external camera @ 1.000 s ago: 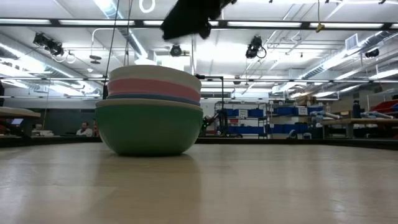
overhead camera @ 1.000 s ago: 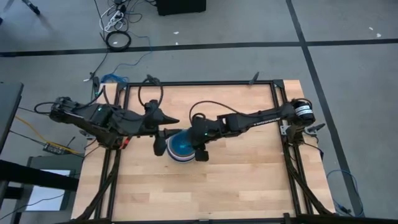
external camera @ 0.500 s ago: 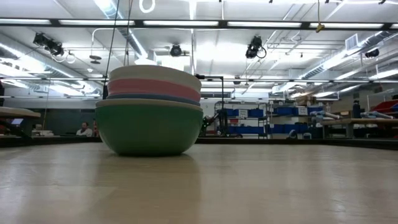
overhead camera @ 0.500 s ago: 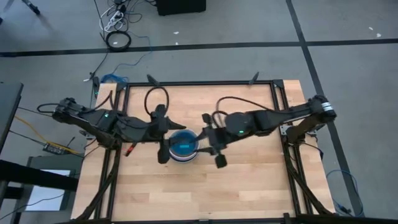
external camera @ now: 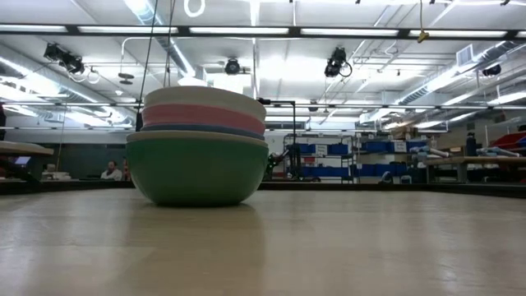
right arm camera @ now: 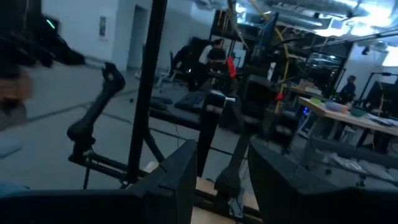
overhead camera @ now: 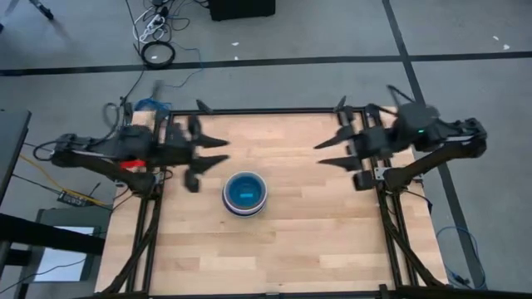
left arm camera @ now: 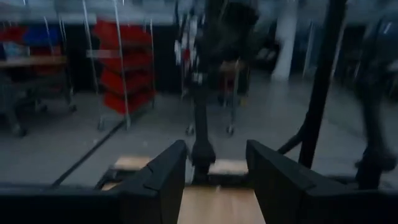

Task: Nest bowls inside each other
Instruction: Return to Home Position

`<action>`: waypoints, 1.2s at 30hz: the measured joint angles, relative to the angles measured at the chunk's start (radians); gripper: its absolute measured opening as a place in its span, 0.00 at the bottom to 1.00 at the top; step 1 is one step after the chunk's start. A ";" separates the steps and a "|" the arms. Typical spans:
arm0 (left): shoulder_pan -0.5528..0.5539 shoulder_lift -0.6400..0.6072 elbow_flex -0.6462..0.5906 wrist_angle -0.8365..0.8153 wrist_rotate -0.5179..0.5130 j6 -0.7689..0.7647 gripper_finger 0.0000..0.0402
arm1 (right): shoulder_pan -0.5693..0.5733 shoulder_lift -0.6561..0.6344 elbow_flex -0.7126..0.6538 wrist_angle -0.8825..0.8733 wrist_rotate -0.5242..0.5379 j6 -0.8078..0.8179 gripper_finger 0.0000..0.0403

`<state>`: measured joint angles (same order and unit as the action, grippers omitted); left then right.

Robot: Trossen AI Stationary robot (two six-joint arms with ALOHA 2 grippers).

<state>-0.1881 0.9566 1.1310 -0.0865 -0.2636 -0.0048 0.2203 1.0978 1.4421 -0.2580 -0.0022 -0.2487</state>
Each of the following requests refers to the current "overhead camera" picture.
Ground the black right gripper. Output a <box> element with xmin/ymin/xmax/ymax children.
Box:
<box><xmin>313</xmin><ymin>124</ymin><xmax>401</xmax><ymax>173</ymax></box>

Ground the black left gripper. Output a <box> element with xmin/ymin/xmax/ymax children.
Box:
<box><xmin>164</xmin><ymin>115</ymin><xmax>231</xmax><ymax>175</ymax></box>

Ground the small teal bowl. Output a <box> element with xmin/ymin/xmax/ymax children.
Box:
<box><xmin>228</xmin><ymin>174</ymin><xmax>264</xmax><ymax>208</ymax></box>

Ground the large grey bowl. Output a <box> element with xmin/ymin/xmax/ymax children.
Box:
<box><xmin>221</xmin><ymin>170</ymin><xmax>268</xmax><ymax>218</ymax></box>

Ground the white power strip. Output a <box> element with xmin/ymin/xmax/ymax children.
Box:
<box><xmin>132</xmin><ymin>12</ymin><xmax>168</xmax><ymax>43</ymax></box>

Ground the small circuit board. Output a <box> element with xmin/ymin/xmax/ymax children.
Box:
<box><xmin>56</xmin><ymin>190</ymin><xmax>91</xmax><ymax>208</ymax></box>

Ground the black box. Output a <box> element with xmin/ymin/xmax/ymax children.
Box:
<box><xmin>207</xmin><ymin>0</ymin><xmax>278</xmax><ymax>22</ymax></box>

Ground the black desk bar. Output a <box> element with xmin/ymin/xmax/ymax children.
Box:
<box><xmin>0</xmin><ymin>212</ymin><xmax>106</xmax><ymax>256</ymax></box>

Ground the laptop with white screen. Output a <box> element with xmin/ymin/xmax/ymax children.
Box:
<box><xmin>23</xmin><ymin>206</ymin><xmax>111</xmax><ymax>284</ymax></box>

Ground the black monitor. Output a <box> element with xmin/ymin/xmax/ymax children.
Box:
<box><xmin>0</xmin><ymin>108</ymin><xmax>33</xmax><ymax>205</ymax></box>

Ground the black tripod leg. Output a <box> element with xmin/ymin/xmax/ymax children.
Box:
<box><xmin>27</xmin><ymin>0</ymin><xmax>56</xmax><ymax>22</ymax></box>

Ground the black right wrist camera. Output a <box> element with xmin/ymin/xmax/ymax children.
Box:
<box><xmin>352</xmin><ymin>169</ymin><xmax>377</xmax><ymax>193</ymax></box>

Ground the thin blue floor cable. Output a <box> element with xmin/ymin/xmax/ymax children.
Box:
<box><xmin>149</xmin><ymin>41</ymin><xmax>205</xmax><ymax>101</ymax></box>

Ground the black metal table frame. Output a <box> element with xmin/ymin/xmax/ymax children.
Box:
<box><xmin>94</xmin><ymin>105</ymin><xmax>451</xmax><ymax>299</ymax></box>

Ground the blue cable bundle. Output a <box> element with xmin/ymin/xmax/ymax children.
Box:
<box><xmin>134</xmin><ymin>97</ymin><xmax>174</xmax><ymax>112</ymax></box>

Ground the black floor cable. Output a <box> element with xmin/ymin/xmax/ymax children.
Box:
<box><xmin>111</xmin><ymin>0</ymin><xmax>147</xmax><ymax>110</ymax></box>

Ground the black coiled cable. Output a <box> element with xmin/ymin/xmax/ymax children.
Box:
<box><xmin>140</xmin><ymin>40</ymin><xmax>177</xmax><ymax>70</ymax></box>

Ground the yellow cable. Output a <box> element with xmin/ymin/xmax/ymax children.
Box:
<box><xmin>17</xmin><ymin>153</ymin><xmax>111</xmax><ymax>208</ymax></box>

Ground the blue floor cable loop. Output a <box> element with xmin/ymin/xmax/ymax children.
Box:
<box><xmin>435</xmin><ymin>226</ymin><xmax>488</xmax><ymax>291</ymax></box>

